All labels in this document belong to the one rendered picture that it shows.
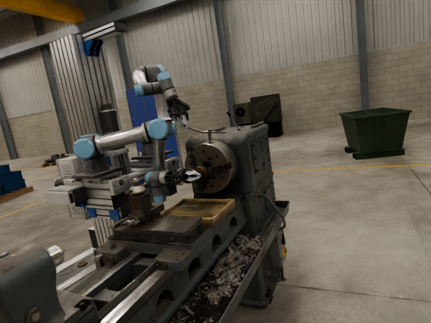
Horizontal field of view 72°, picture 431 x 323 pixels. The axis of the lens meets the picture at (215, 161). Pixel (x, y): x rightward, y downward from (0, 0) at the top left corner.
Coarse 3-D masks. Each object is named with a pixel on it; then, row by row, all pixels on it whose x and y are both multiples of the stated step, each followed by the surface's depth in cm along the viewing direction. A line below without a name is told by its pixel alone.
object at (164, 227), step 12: (168, 216) 142; (180, 216) 140; (120, 228) 138; (144, 228) 132; (156, 228) 129; (168, 228) 127; (180, 228) 125; (192, 228) 127; (168, 240) 126; (180, 240) 123
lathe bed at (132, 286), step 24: (240, 216) 186; (216, 240) 162; (120, 264) 124; (144, 264) 127; (192, 264) 142; (72, 288) 111; (96, 288) 110; (120, 288) 124; (144, 288) 104; (168, 288) 116; (192, 288) 130; (120, 312) 94; (144, 312) 104; (168, 312) 114
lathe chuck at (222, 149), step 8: (200, 144) 180; (208, 144) 177; (216, 144) 180; (200, 152) 181; (208, 152) 178; (216, 152) 176; (224, 152) 177; (208, 160) 180; (216, 160) 178; (224, 160) 175; (232, 160) 179; (192, 168) 186; (232, 168) 178; (208, 176) 182; (216, 176) 180; (224, 176) 178; (232, 176) 181; (192, 184) 189; (208, 184) 184; (216, 184) 181; (224, 184) 179; (208, 192) 185
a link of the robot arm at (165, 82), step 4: (164, 72) 174; (160, 76) 174; (164, 76) 174; (168, 76) 175; (160, 80) 174; (164, 80) 174; (168, 80) 174; (160, 84) 176; (164, 84) 174; (168, 84) 174; (172, 84) 176; (164, 88) 175; (168, 88) 174
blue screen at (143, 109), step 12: (132, 96) 934; (144, 96) 818; (132, 108) 969; (144, 108) 844; (168, 108) 675; (132, 120) 1006; (144, 120) 873; (168, 144) 731; (168, 156) 752; (180, 156) 678
